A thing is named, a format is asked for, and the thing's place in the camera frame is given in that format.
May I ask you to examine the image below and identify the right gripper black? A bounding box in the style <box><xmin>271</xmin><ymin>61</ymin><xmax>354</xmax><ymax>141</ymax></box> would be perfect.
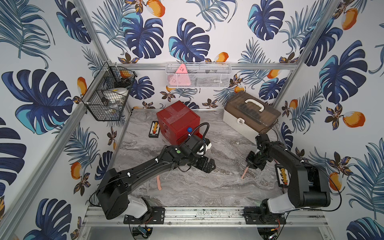
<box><xmin>245</xmin><ymin>150</ymin><xmax>268</xmax><ymax>170</ymax></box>

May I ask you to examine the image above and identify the red three-drawer cabinet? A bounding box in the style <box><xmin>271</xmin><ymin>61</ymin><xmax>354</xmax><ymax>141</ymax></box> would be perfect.
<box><xmin>157</xmin><ymin>101</ymin><xmax>201</xmax><ymax>145</ymax></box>

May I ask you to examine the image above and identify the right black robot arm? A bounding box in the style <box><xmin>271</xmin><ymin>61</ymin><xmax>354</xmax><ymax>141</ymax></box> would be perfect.
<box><xmin>243</xmin><ymin>134</ymin><xmax>335</xmax><ymax>225</ymax></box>

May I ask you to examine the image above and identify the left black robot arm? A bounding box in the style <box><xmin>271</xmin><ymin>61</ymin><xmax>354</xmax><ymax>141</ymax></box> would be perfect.
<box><xmin>95</xmin><ymin>127</ymin><xmax>216</xmax><ymax>220</ymax></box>

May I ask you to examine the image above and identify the black connector board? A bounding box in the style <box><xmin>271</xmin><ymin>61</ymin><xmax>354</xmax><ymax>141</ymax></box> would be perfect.
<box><xmin>149</xmin><ymin>121</ymin><xmax>160</xmax><ymax>138</ymax></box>
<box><xmin>275</xmin><ymin>164</ymin><xmax>291</xmax><ymax>189</ymax></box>

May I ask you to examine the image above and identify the brown lid storage box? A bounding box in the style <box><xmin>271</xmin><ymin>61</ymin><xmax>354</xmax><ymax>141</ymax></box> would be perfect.
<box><xmin>223</xmin><ymin>92</ymin><xmax>281</xmax><ymax>144</ymax></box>

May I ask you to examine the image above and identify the pink triangle item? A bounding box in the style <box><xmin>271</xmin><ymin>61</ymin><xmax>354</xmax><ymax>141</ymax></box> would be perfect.
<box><xmin>167</xmin><ymin>64</ymin><xmax>191</xmax><ymax>88</ymax></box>

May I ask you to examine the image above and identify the white object in basket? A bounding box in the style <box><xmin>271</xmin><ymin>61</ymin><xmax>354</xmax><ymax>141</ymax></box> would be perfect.
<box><xmin>103</xmin><ymin>88</ymin><xmax>129</xmax><ymax>105</ymax></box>

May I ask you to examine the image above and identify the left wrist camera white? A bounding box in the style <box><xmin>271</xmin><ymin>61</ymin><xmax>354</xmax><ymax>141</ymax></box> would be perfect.
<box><xmin>201</xmin><ymin>139</ymin><xmax>212</xmax><ymax>152</ymax></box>

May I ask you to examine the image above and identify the clear wall shelf basket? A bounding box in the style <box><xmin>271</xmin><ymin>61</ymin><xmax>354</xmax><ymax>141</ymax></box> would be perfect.
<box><xmin>165</xmin><ymin>63</ymin><xmax>232</xmax><ymax>89</ymax></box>

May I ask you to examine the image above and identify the black wire basket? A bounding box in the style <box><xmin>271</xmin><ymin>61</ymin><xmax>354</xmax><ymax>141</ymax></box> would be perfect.
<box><xmin>81</xmin><ymin>63</ymin><xmax>137</xmax><ymax>122</ymax></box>

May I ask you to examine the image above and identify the aluminium front rail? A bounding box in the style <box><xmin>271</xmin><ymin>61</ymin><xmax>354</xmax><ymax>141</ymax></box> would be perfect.
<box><xmin>80</xmin><ymin>205</ymin><xmax>329</xmax><ymax>228</ymax></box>

